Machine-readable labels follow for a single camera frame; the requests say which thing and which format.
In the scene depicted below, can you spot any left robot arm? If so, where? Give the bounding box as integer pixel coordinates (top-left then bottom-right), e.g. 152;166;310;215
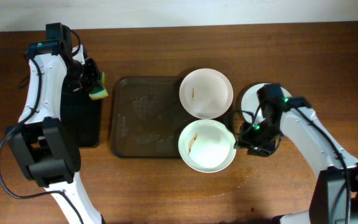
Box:
0;22;108;223

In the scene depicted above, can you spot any light blue plate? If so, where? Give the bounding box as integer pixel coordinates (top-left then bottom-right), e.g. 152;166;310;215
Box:
241;83;298;132

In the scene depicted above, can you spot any white plate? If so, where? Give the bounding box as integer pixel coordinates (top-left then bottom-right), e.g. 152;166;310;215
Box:
178;119;236;173
179;68;234;119

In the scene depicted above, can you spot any green yellow sponge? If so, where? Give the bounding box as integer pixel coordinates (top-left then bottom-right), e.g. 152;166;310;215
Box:
89;72;108;100

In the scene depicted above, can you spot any white plate top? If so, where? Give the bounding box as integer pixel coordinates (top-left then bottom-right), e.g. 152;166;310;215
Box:
179;68;234;119

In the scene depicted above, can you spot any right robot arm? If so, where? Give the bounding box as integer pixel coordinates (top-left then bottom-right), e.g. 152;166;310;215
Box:
237;83;358;224

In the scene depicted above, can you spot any black small tray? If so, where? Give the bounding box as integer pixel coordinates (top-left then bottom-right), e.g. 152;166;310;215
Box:
60;92;103;148

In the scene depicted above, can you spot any brown serving tray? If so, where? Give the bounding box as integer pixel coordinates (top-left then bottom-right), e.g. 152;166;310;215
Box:
111;77;196;159

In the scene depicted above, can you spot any white plate bottom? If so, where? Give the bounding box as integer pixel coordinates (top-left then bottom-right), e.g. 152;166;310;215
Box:
178;119;236;173

